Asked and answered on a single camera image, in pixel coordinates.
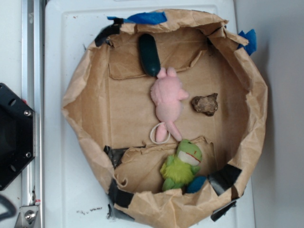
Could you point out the dark green plastic pickle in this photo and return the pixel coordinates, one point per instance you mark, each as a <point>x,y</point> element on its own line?
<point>149,55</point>

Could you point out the pink plush toy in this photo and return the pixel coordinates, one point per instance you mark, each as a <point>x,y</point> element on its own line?
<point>167,94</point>

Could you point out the brown rock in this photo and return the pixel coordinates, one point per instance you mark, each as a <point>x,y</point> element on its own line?
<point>205,104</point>

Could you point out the green frog plush toy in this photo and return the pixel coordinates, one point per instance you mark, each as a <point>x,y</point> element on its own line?
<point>179,169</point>

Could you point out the blue ball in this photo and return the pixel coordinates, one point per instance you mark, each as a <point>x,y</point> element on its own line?
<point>196,184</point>

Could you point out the blue tape strip top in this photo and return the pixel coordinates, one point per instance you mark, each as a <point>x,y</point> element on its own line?
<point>151,18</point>

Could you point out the blue tape strip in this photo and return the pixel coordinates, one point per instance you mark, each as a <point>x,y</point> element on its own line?
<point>251,47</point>
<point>151,18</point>

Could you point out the white plastic tray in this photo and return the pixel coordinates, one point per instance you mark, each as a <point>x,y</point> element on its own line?
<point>73,197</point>

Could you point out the blue tape strip right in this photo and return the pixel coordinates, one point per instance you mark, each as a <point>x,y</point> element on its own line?
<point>251,47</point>

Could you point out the brown paper bin wall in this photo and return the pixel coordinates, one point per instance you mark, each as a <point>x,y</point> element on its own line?
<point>108,105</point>

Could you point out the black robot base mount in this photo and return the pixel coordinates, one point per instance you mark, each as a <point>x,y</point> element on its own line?
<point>16,136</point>

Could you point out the aluminium frame rail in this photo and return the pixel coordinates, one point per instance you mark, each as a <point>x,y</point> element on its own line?
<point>32,91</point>

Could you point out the metal corner bracket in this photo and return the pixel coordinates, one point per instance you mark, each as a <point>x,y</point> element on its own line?
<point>28,217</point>

